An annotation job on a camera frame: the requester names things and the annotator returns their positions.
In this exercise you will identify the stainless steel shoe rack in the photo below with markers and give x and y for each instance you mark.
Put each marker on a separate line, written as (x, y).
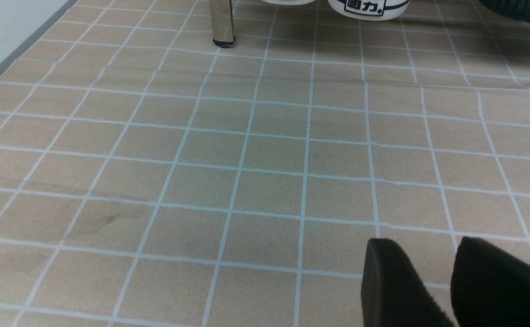
(222, 23)

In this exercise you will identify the black canvas sneaker white laces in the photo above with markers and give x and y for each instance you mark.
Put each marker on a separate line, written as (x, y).
(371, 10)

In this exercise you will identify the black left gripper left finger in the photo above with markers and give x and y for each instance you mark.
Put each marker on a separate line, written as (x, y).
(392, 292)

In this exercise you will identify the black knit shoe left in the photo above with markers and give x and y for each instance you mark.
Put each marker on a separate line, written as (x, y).
(518, 10)

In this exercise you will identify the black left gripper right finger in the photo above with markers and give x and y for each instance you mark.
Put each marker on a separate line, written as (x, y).
(489, 287)

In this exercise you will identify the black canvas sneaker far left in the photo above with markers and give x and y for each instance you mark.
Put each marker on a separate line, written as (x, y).
(289, 2)

